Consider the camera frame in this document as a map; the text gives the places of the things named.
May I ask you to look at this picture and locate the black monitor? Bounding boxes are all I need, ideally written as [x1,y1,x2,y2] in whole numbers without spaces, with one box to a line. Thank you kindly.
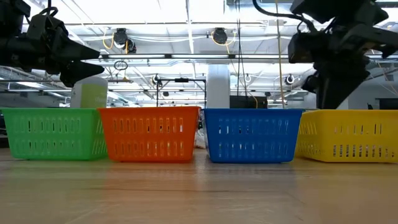
[229,95,269,110]

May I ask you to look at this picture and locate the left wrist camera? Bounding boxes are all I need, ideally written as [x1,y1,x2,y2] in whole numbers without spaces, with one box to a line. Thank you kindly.
[26,14,69,40]

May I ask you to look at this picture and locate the blue plastic basket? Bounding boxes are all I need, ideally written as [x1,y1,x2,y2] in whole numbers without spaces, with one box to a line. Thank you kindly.
[203,108,303,164]

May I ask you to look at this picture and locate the white green wipes canister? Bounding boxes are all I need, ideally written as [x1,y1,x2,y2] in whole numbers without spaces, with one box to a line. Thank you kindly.
[70,76,109,109]

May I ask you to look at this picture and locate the green plastic basket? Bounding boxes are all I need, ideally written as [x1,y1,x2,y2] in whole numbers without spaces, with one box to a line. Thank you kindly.
[0,107,108,161]

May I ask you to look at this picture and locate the white square column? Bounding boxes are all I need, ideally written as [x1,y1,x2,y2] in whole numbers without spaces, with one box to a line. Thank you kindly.
[206,63,231,109]

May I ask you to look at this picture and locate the yellow plastic basket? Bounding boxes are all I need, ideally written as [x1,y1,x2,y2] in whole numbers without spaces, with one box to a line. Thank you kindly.
[295,108,398,164]

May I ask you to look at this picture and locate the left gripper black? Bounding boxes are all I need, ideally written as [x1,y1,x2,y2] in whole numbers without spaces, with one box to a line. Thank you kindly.
[29,29,105,88]

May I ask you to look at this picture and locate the black background rig stand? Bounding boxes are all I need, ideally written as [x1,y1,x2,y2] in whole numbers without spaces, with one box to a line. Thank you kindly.
[155,77,208,108]

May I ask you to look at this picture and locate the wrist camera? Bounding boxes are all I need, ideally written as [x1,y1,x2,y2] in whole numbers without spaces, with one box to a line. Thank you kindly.
[26,14,69,40]
[287,30,315,65]

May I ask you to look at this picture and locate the orange plastic basket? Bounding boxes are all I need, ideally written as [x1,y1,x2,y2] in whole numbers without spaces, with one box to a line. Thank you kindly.
[97,106,201,163]

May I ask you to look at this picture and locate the yellow hanging cable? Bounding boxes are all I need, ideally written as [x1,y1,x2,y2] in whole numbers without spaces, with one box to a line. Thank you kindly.
[275,0,285,109]

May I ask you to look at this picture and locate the dark wall screen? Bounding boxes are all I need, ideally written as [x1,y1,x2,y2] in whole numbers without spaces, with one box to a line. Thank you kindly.
[374,97,398,110]

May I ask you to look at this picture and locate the black ceiling cable reel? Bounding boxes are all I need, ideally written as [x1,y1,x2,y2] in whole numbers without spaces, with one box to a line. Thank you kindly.
[212,27,229,45]
[113,27,137,54]

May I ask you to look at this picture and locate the long ceiling light bar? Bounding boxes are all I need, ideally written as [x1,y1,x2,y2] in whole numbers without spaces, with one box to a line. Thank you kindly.
[98,53,398,60]

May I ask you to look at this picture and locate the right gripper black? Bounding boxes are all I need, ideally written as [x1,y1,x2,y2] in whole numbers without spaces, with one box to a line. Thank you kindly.
[301,24,371,110]

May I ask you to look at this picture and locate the bagged white cotton pads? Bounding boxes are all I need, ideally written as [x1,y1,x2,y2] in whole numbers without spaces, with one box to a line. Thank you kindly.
[194,129,208,149]

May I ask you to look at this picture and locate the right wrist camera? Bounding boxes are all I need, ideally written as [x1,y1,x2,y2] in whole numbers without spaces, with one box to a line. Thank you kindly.
[287,30,315,65]

